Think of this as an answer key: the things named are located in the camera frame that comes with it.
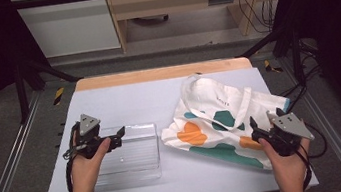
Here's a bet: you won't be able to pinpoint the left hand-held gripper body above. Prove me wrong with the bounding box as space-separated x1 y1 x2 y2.
72 110 114 161

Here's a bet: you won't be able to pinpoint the looped black floor cable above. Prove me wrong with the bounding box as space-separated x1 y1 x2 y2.
302 119 330 160

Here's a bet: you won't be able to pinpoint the clear plastic bin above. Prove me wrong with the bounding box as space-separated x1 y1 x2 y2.
86 120 165 188

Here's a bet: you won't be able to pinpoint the white table sheet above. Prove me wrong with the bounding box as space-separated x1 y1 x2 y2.
21 58 321 192

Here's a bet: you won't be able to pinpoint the white printed tote bag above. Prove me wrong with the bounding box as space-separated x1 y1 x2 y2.
152 61 300 185

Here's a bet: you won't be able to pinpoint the grey drawer handle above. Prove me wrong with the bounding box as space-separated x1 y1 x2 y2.
207 0 236 7

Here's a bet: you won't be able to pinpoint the yellow black tape strip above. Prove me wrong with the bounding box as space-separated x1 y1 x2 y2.
262 57 284 76
50 86 68 106

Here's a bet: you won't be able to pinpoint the person's left hand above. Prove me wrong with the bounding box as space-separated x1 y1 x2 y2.
62 124 119 192

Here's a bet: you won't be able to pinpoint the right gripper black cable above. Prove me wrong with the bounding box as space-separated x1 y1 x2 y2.
294 145 316 192

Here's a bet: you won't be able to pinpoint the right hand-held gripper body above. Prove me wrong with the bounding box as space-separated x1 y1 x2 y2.
261 103 318 160

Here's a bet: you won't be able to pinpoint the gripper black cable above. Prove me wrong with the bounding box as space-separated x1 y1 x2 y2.
294 145 316 192
57 121 89 192

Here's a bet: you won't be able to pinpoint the straight black floor cables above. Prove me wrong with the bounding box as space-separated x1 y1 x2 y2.
269 38 328 116

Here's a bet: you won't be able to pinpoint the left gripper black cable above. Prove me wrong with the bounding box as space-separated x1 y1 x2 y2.
57 121 89 192

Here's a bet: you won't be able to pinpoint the black hanging cable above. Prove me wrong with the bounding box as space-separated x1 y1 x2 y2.
237 0 280 37

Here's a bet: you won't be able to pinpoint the person's right hand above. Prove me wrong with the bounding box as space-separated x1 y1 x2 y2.
258 132 318 192

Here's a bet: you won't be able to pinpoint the black metal stand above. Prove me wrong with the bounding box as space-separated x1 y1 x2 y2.
11 52 88 125
233 21 308 95

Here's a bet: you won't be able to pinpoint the white cabinet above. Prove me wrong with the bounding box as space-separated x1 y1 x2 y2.
10 0 122 63

